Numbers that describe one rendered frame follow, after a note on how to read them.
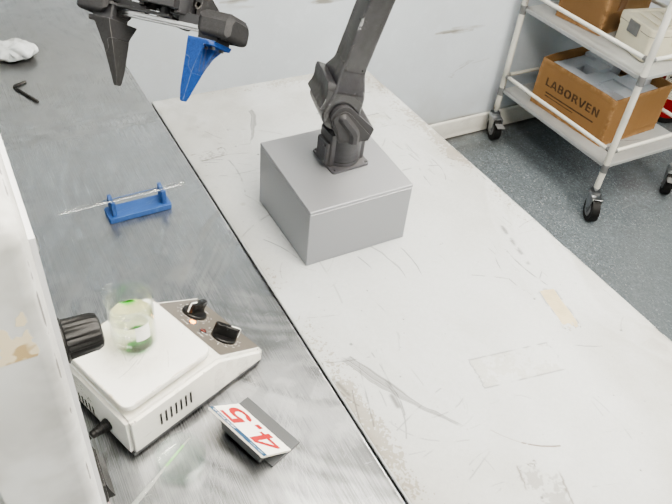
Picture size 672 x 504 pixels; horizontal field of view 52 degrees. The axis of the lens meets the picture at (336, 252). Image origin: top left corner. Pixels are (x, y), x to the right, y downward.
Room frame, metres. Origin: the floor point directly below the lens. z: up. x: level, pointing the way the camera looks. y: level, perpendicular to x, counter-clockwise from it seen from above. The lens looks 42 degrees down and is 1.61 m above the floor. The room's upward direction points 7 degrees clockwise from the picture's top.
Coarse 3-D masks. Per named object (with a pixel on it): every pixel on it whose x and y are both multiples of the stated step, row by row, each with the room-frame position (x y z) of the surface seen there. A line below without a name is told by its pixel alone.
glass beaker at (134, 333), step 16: (112, 288) 0.52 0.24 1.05; (128, 288) 0.53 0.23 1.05; (144, 288) 0.53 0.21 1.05; (112, 304) 0.52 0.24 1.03; (144, 304) 0.49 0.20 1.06; (112, 320) 0.49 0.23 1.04; (128, 320) 0.48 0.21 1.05; (144, 320) 0.49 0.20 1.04; (112, 336) 0.49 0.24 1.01; (128, 336) 0.48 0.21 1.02; (144, 336) 0.49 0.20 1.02; (128, 352) 0.48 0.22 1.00; (144, 352) 0.49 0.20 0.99
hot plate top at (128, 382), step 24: (168, 336) 0.52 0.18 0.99; (192, 336) 0.52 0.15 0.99; (72, 360) 0.47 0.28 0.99; (96, 360) 0.47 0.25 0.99; (120, 360) 0.48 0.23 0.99; (144, 360) 0.48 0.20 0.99; (168, 360) 0.48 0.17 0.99; (192, 360) 0.49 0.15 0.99; (96, 384) 0.44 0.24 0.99; (120, 384) 0.44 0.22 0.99; (144, 384) 0.45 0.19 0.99; (168, 384) 0.46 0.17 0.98; (120, 408) 0.42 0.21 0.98
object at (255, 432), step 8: (216, 408) 0.46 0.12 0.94; (224, 408) 0.47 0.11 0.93; (232, 408) 0.48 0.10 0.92; (240, 408) 0.49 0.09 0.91; (232, 416) 0.46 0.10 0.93; (240, 416) 0.47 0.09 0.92; (248, 416) 0.47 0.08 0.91; (240, 424) 0.45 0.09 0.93; (248, 424) 0.46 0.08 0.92; (256, 424) 0.46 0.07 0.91; (248, 432) 0.44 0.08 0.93; (256, 432) 0.45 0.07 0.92; (264, 432) 0.45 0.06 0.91; (256, 440) 0.43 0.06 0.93; (264, 440) 0.44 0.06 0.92; (272, 440) 0.44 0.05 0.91; (264, 448) 0.42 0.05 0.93; (272, 448) 0.43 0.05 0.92; (280, 448) 0.43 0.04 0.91
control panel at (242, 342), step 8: (160, 304) 0.59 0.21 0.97; (168, 304) 0.59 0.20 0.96; (176, 304) 0.60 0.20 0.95; (184, 304) 0.61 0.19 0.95; (176, 312) 0.58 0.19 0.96; (208, 312) 0.61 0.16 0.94; (184, 320) 0.57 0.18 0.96; (200, 320) 0.58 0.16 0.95; (208, 320) 0.59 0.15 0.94; (216, 320) 0.60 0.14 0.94; (224, 320) 0.60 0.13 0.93; (192, 328) 0.56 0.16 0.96; (200, 328) 0.56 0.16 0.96; (208, 328) 0.57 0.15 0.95; (200, 336) 0.54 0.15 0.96; (208, 336) 0.55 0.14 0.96; (240, 336) 0.58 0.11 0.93; (208, 344) 0.53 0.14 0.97; (216, 344) 0.54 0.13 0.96; (224, 344) 0.54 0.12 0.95; (232, 344) 0.55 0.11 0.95; (240, 344) 0.56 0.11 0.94; (248, 344) 0.56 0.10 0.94; (224, 352) 0.53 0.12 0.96; (232, 352) 0.53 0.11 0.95
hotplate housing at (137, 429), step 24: (168, 312) 0.57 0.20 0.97; (216, 360) 0.51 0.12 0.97; (240, 360) 0.53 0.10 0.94; (192, 384) 0.47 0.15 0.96; (216, 384) 0.50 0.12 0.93; (96, 408) 0.44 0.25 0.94; (144, 408) 0.43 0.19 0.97; (168, 408) 0.45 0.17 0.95; (192, 408) 0.47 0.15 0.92; (96, 432) 0.42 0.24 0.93; (120, 432) 0.42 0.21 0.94; (144, 432) 0.42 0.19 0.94
